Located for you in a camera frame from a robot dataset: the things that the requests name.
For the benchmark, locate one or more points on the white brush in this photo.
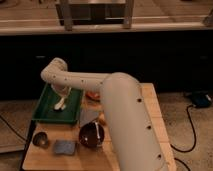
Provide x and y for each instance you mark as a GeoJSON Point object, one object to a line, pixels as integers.
{"type": "Point", "coordinates": [61, 104]}

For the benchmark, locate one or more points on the small olive green cup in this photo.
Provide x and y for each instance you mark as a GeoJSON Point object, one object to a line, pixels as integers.
{"type": "Point", "coordinates": [41, 140]}

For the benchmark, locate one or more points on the green plastic tray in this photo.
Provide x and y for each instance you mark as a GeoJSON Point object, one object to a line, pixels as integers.
{"type": "Point", "coordinates": [46, 113]}

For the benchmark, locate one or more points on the blue grey sponge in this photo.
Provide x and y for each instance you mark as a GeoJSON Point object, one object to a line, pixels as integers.
{"type": "Point", "coordinates": [64, 147]}

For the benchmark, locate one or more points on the dark brown round bowl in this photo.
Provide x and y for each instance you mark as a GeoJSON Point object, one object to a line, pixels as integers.
{"type": "Point", "coordinates": [91, 135]}

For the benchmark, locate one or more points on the orange food item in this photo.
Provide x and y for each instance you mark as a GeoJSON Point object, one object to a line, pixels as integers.
{"type": "Point", "coordinates": [93, 95]}

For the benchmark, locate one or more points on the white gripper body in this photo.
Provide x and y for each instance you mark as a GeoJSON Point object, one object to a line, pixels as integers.
{"type": "Point", "coordinates": [62, 91]}

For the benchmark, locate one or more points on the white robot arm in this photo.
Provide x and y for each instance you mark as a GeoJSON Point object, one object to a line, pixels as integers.
{"type": "Point", "coordinates": [136, 145]}

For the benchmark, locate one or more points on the metal frame table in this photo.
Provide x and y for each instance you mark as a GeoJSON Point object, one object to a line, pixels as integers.
{"type": "Point", "coordinates": [94, 12]}

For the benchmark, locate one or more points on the black power adapter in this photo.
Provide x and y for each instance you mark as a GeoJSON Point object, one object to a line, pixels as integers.
{"type": "Point", "coordinates": [201, 100]}

